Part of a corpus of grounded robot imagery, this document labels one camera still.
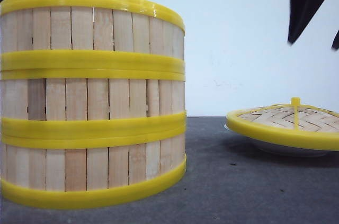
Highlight white plate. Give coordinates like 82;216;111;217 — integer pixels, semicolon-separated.
224;121;338;158

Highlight bamboo steamer with one bun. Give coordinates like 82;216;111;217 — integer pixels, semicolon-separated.
1;0;185;81

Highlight woven bamboo steamer lid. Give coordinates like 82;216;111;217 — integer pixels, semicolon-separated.
225;97;338;151

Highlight bamboo steamer basket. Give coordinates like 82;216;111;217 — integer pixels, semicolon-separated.
2;135;186;210
2;78;186;149

